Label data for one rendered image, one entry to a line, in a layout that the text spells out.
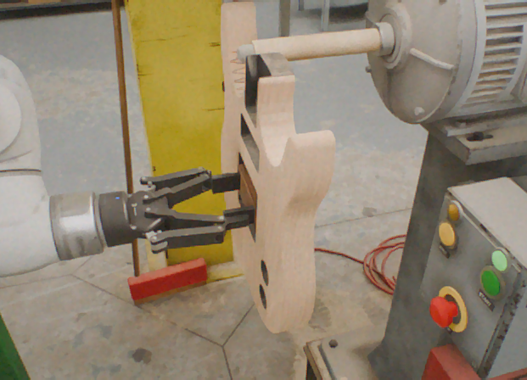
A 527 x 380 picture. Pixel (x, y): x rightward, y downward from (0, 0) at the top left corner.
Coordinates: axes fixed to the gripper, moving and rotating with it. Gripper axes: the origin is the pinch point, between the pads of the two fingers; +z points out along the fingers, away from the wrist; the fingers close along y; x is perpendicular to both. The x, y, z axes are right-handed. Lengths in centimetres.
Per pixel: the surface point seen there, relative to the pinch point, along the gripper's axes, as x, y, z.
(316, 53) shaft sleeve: 19.0, -5.8, 11.2
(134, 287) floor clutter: -104, -70, -22
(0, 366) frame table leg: -51, -14, -49
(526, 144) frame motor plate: 7.1, 6.1, 41.9
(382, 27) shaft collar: 21.4, -6.7, 21.0
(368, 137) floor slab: -123, -161, 120
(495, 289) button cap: 5.2, 27.0, 22.2
